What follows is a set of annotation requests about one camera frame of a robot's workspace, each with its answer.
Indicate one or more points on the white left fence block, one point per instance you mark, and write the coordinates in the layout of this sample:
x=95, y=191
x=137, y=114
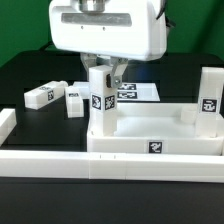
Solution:
x=7, y=123

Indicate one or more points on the white front fence bar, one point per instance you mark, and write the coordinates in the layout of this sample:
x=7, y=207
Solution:
x=118, y=166

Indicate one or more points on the marker tag sheet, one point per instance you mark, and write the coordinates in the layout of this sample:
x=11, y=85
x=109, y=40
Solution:
x=142, y=92

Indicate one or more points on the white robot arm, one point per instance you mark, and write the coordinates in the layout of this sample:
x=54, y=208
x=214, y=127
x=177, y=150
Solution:
x=91, y=4

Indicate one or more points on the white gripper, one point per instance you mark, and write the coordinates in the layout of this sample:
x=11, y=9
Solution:
x=133, y=29

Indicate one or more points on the white desk top tray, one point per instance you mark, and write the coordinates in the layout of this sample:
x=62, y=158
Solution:
x=158, y=128

